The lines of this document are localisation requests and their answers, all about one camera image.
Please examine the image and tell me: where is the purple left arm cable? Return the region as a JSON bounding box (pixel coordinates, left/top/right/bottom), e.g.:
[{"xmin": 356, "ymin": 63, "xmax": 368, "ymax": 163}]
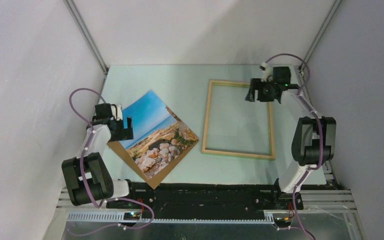
[{"xmin": 66, "ymin": 88, "xmax": 156, "ymax": 238}]

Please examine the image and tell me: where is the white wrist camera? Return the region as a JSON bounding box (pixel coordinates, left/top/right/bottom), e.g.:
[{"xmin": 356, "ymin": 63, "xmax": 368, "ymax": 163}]
[
  {"xmin": 110, "ymin": 104, "xmax": 123, "ymax": 121},
  {"xmin": 260, "ymin": 62, "xmax": 274, "ymax": 82}
]

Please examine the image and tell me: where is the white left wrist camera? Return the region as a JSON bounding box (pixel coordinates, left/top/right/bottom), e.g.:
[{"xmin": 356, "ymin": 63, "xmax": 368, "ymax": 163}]
[{"xmin": 110, "ymin": 104, "xmax": 123, "ymax": 121}]

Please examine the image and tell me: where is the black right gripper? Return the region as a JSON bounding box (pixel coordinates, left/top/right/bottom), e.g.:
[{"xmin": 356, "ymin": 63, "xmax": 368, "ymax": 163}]
[{"xmin": 244, "ymin": 78, "xmax": 276, "ymax": 103}]

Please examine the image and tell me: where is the aluminium corner post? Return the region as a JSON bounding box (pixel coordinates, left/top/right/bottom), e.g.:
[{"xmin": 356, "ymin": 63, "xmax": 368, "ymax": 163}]
[
  {"xmin": 304, "ymin": 0, "xmax": 343, "ymax": 64},
  {"xmin": 62, "ymin": 0, "xmax": 109, "ymax": 75}
]

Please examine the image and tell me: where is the beach landscape photo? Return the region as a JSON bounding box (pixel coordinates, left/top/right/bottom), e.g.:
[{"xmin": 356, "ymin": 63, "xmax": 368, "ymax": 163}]
[{"xmin": 120, "ymin": 90, "xmax": 199, "ymax": 180}]

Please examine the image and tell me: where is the wooden picture frame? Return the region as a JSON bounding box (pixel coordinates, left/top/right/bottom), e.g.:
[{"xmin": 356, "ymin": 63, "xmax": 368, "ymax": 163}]
[{"xmin": 201, "ymin": 79, "xmax": 276, "ymax": 160}]

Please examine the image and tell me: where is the brown cardboard backing board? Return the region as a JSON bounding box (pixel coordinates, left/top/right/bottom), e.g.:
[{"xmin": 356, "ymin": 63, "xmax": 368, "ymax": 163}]
[{"xmin": 107, "ymin": 138, "xmax": 198, "ymax": 189}]

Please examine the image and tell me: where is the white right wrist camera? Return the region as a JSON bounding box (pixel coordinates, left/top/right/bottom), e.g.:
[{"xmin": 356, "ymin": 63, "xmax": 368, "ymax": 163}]
[{"xmin": 260, "ymin": 62, "xmax": 274, "ymax": 82}]

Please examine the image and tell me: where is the grey slotted cable duct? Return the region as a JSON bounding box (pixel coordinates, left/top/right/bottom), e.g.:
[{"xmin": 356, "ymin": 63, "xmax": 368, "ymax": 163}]
[{"xmin": 66, "ymin": 211, "xmax": 276, "ymax": 225}]

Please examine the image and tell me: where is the left aluminium corner post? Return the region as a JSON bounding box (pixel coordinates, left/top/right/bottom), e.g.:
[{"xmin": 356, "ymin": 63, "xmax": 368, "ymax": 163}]
[{"xmin": 62, "ymin": 0, "xmax": 109, "ymax": 75}]

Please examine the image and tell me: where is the aluminium front rail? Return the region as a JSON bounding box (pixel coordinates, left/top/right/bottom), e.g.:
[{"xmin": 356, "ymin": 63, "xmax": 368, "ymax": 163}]
[{"xmin": 56, "ymin": 188, "xmax": 359, "ymax": 215}]

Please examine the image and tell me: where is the right aluminium corner post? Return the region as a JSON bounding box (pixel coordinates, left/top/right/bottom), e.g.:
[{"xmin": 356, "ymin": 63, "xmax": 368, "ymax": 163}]
[{"xmin": 304, "ymin": 0, "xmax": 343, "ymax": 64}]

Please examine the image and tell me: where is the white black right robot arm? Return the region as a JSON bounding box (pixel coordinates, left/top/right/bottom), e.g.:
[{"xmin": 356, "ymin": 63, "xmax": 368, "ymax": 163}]
[{"xmin": 245, "ymin": 63, "xmax": 337, "ymax": 209}]

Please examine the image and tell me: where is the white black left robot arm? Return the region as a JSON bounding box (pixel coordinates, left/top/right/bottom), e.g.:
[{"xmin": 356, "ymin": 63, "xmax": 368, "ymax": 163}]
[{"xmin": 61, "ymin": 103, "xmax": 134, "ymax": 206}]

